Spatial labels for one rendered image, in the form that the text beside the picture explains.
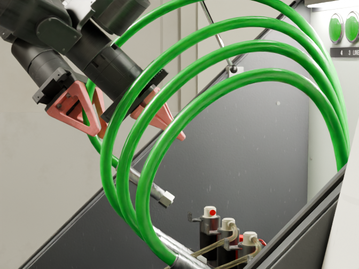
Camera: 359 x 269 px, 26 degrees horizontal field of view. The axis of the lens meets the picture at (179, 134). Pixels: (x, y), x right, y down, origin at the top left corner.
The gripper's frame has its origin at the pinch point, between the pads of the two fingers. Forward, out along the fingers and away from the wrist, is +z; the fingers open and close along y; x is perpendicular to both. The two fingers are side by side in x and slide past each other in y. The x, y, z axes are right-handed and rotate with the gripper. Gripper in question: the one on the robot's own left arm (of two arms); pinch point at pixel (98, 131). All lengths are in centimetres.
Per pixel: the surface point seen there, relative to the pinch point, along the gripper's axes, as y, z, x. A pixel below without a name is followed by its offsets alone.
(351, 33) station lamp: 21.5, 9.5, -35.6
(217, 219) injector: 0.0, 22.0, -5.1
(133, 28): -1.8, -6.4, -14.3
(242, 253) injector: -12.8, 30.6, -8.1
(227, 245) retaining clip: -14.0, 28.9, -7.7
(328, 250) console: -27, 39, -18
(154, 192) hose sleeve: 4.1, 11.5, 0.6
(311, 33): 5.3, 10.9, -31.2
